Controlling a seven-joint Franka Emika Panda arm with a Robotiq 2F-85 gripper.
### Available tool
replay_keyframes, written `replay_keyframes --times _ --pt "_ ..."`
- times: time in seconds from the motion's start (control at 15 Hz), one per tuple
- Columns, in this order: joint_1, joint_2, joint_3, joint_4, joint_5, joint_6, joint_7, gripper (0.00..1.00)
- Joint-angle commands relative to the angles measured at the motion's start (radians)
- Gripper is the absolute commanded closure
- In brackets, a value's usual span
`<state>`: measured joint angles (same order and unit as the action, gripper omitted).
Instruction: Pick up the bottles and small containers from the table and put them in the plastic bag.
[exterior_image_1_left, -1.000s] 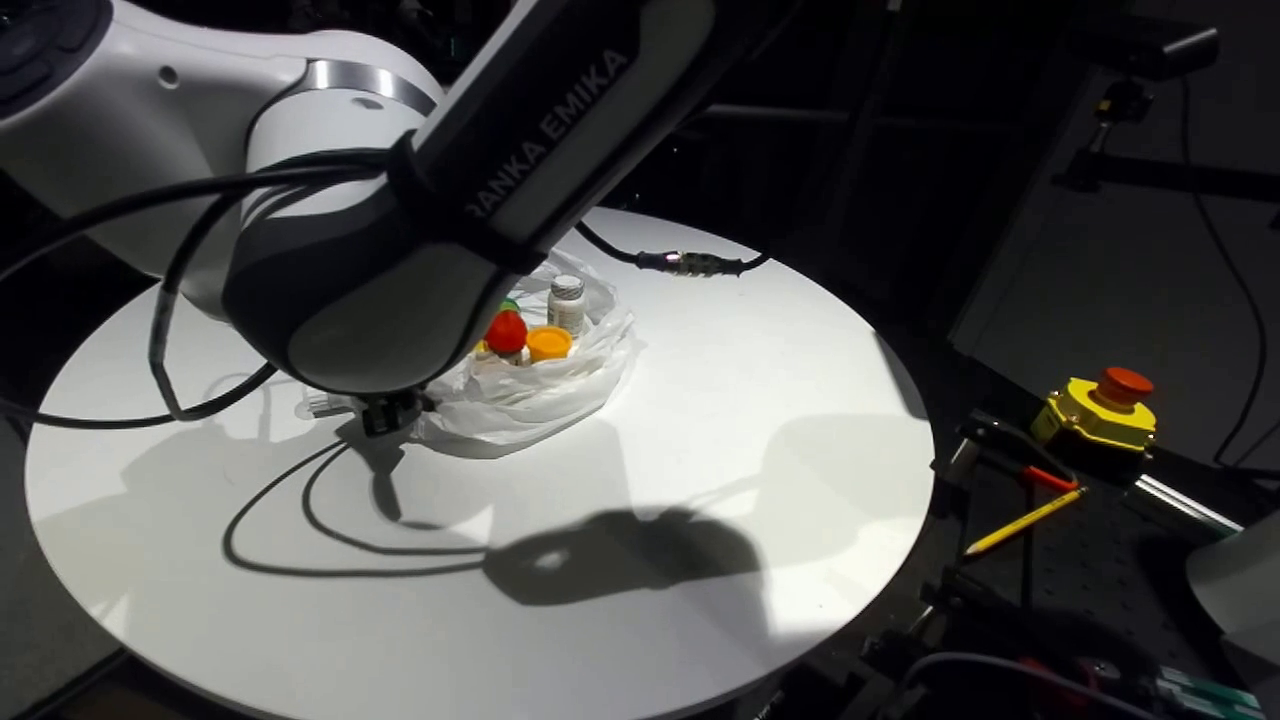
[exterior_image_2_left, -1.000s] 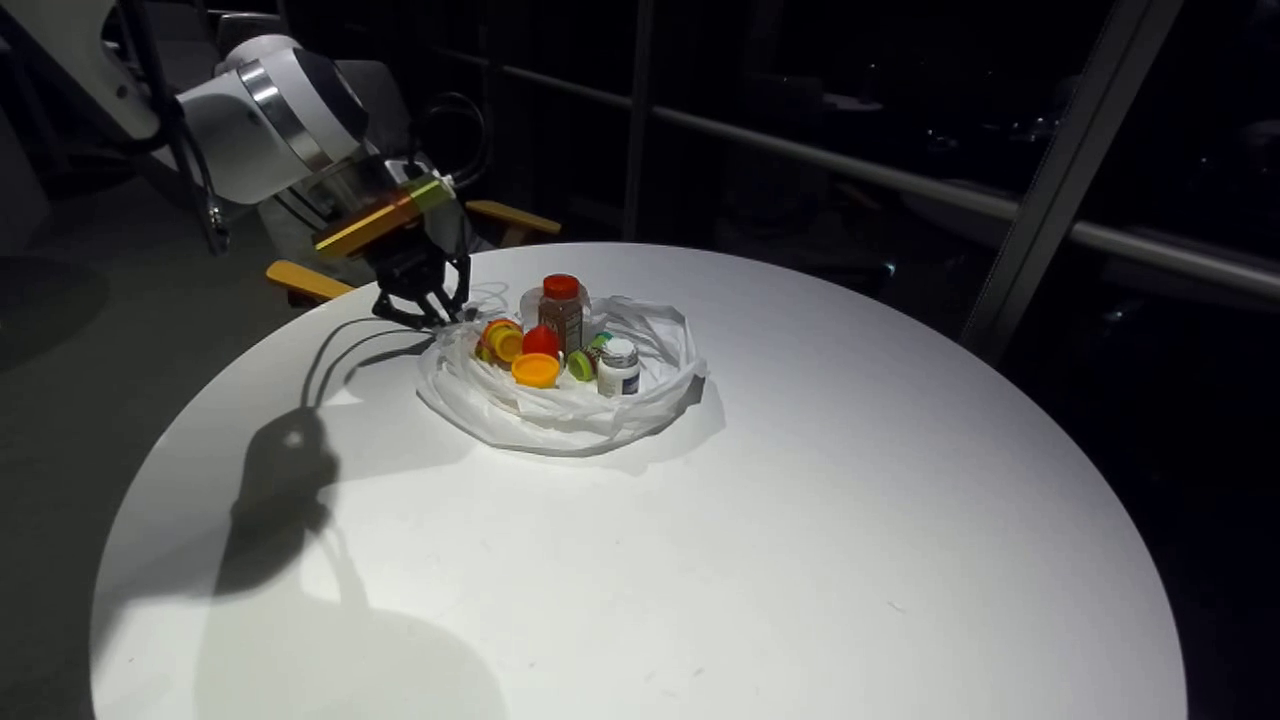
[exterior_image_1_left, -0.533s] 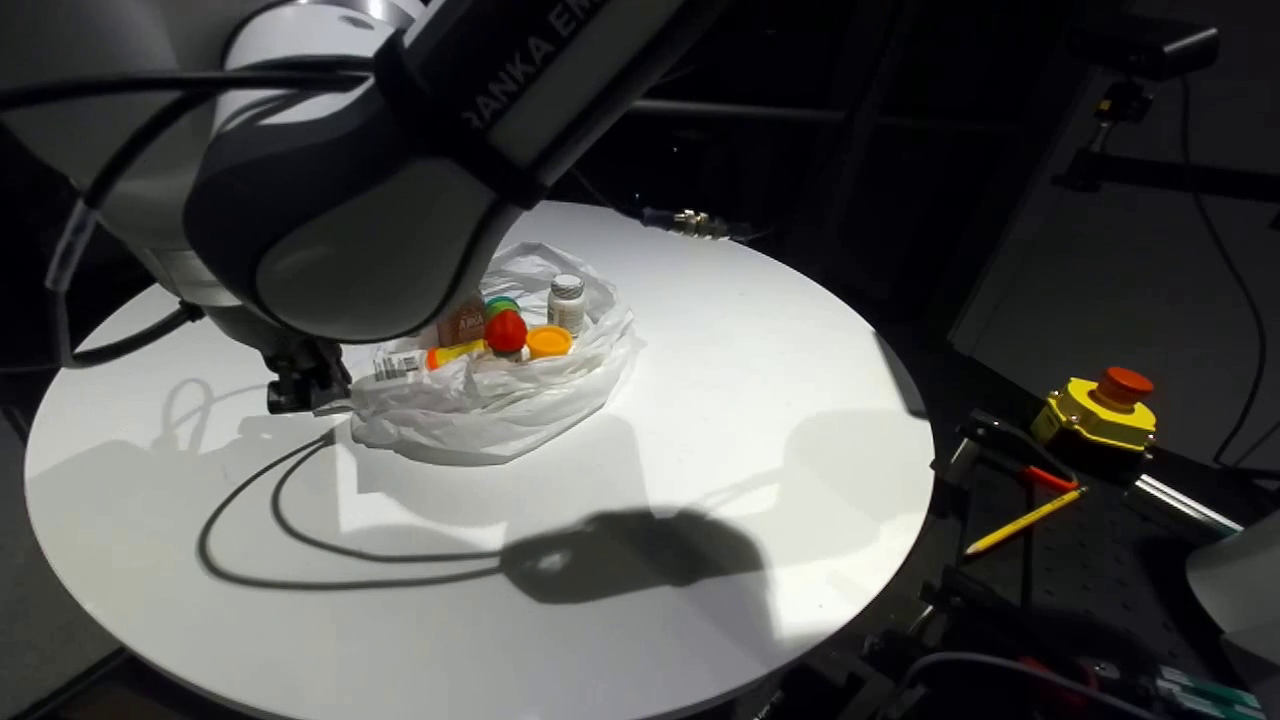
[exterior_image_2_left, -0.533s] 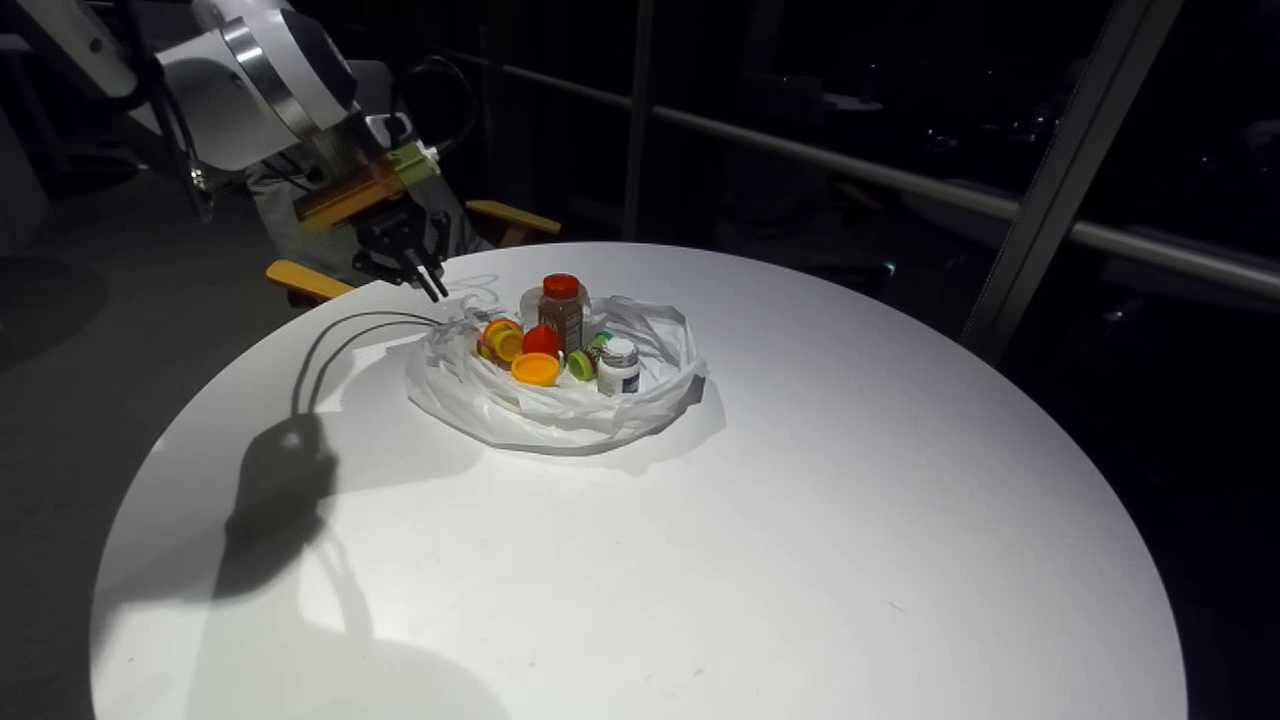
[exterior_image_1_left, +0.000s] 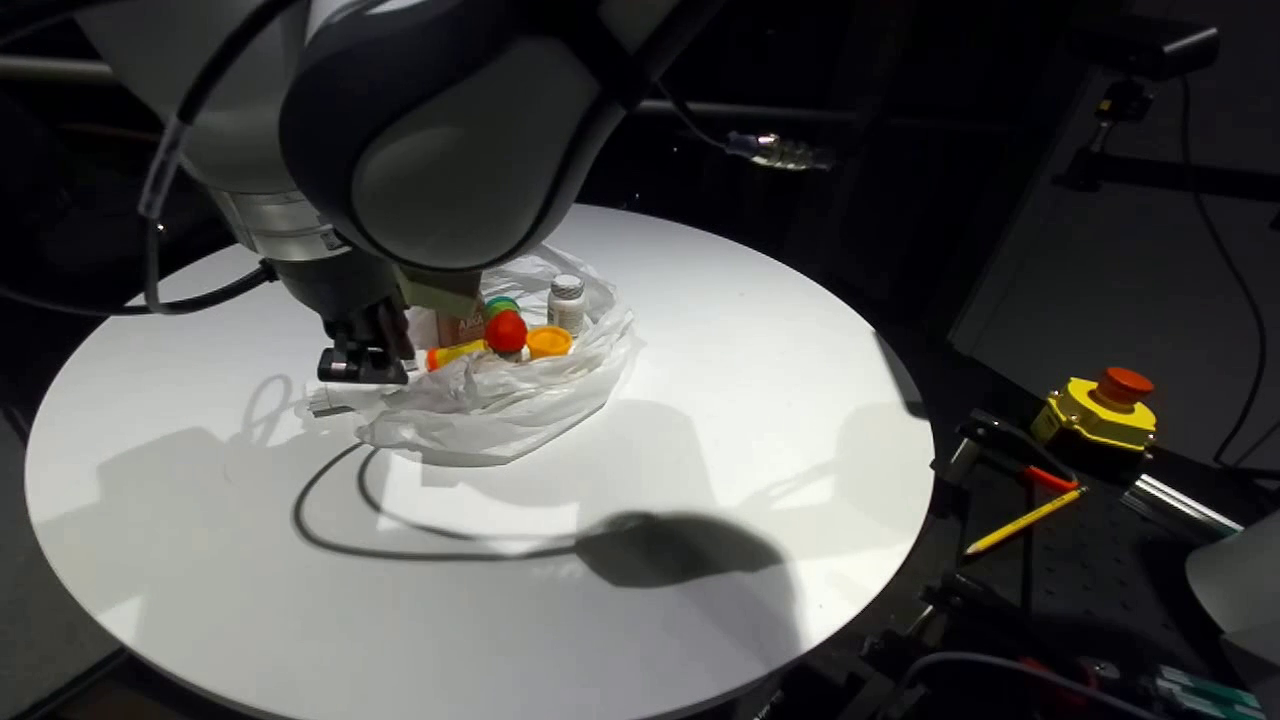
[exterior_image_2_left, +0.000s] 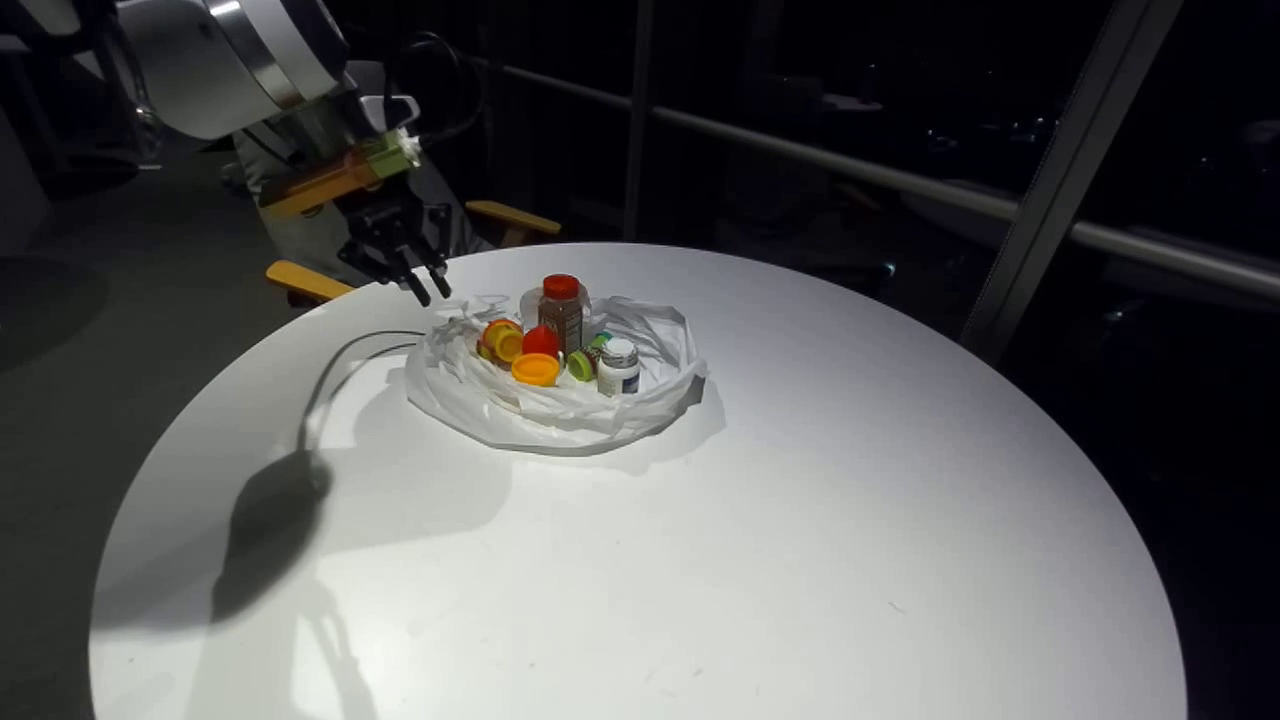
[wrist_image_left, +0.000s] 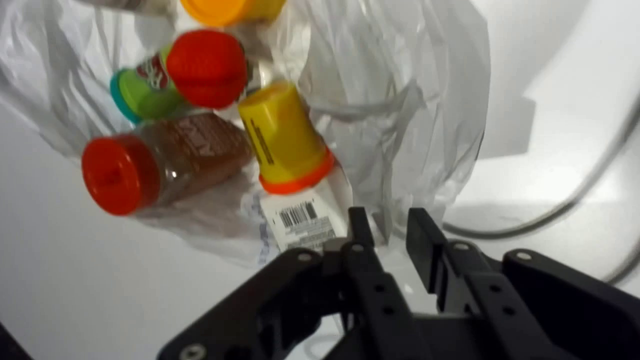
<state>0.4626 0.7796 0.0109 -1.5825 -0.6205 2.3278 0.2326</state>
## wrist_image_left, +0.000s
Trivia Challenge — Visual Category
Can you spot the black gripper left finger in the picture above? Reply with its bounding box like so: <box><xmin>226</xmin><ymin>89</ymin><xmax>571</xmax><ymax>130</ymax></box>
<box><xmin>156</xmin><ymin>207</ymin><xmax>429</xmax><ymax>360</ymax></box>

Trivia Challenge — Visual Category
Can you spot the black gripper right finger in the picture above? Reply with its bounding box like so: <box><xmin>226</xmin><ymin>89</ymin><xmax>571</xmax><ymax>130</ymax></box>
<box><xmin>405</xmin><ymin>207</ymin><xmax>640</xmax><ymax>360</ymax></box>

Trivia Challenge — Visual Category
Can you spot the orange-lid dough tub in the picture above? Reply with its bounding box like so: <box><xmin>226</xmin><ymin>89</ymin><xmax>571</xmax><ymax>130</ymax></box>
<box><xmin>238</xmin><ymin>81</ymin><xmax>341</xmax><ymax>199</ymax></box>

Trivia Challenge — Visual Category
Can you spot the red-capped spice bottle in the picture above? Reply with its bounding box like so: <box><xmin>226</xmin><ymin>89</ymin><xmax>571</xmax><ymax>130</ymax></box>
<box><xmin>81</xmin><ymin>111</ymin><xmax>257</xmax><ymax>218</ymax></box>

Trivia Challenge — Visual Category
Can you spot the teal-lid dough tub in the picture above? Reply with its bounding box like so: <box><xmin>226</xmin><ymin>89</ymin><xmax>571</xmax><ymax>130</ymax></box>
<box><xmin>108</xmin><ymin>48</ymin><xmax>197</xmax><ymax>128</ymax></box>

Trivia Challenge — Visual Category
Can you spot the clear plastic bag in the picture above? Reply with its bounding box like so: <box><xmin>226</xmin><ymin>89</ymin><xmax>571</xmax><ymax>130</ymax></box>
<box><xmin>0</xmin><ymin>0</ymin><xmax>494</xmax><ymax>269</ymax></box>

